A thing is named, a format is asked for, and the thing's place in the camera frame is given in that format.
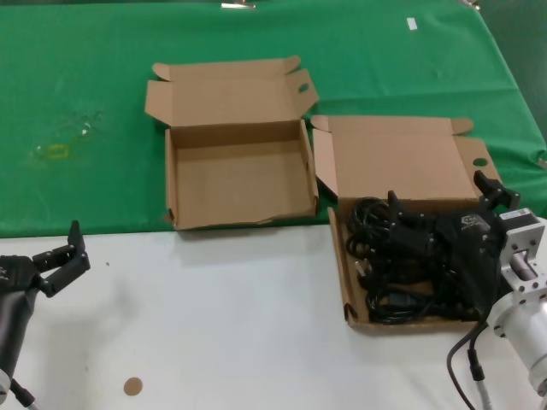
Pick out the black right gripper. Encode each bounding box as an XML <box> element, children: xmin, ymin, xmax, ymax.
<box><xmin>386</xmin><ymin>169</ymin><xmax>521</xmax><ymax>315</ymax></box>

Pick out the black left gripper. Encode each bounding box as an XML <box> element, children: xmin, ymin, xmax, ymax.
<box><xmin>0</xmin><ymin>220</ymin><xmax>91</xmax><ymax>375</ymax></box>

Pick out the cardboard box with round hole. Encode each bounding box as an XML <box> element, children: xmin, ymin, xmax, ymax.
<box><xmin>310</xmin><ymin>114</ymin><xmax>503</xmax><ymax>337</ymax></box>

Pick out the cardboard box with oval slot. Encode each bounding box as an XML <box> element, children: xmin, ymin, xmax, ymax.
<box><xmin>144</xmin><ymin>54</ymin><xmax>321</xmax><ymax>232</ymax></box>

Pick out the yellow tape mark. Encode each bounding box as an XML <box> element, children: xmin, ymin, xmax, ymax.
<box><xmin>44</xmin><ymin>143</ymin><xmax>71</xmax><ymax>161</ymax></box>

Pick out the green table cloth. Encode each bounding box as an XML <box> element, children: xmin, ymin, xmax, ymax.
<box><xmin>0</xmin><ymin>0</ymin><xmax>547</xmax><ymax>238</ymax></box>

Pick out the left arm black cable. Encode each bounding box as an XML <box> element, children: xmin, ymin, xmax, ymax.
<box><xmin>8</xmin><ymin>378</ymin><xmax>39</xmax><ymax>410</ymax></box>

